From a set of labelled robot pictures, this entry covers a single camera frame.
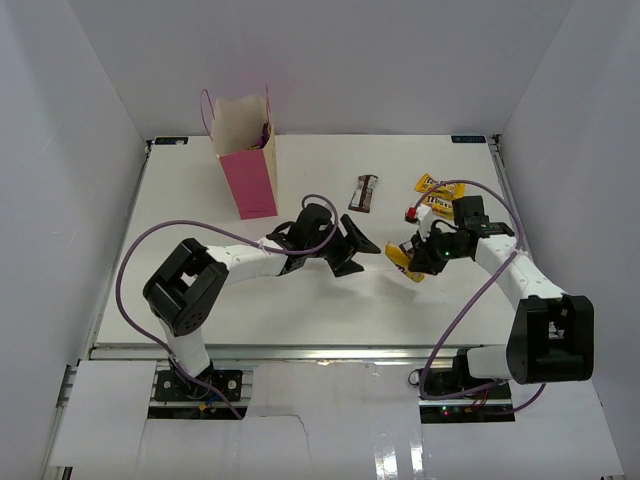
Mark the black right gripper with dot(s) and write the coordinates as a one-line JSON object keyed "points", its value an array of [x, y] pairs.
{"points": [[423, 260]]}

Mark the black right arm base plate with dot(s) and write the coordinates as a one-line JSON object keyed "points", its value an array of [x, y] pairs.
{"points": [[456, 398]]}

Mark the brown chocolate bar centre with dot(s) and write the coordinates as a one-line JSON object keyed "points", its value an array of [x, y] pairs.
{"points": [[363, 193]]}

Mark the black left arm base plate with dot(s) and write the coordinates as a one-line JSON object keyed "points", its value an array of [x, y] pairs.
{"points": [[173, 387]]}

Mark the yellow snack bar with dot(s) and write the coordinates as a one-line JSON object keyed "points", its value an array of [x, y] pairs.
{"points": [[401, 259]]}

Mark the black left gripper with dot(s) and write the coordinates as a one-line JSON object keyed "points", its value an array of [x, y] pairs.
{"points": [[341, 263]]}

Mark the blue label left corner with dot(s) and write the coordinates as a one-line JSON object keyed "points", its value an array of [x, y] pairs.
{"points": [[165, 140]]}

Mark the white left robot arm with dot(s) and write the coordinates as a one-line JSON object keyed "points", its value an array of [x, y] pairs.
{"points": [[182, 292]]}

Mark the dark blue purple snack bag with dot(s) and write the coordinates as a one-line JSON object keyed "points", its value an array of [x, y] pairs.
{"points": [[264, 137]]}

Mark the blue label corner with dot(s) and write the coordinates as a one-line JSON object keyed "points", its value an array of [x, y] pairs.
{"points": [[165, 140], [468, 139]]}

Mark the pink cream paper bag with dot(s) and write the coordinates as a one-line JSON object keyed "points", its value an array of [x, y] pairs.
{"points": [[233, 126]]}

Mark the yellow M&M packet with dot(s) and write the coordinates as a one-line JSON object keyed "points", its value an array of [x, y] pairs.
{"points": [[450, 191], [441, 207]]}

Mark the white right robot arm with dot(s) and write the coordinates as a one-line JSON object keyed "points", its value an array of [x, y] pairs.
{"points": [[552, 335]]}

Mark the blue label right corner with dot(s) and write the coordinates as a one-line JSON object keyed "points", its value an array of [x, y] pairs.
{"points": [[468, 139]]}

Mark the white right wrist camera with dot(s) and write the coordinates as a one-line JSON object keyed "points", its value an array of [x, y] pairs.
{"points": [[423, 217]]}

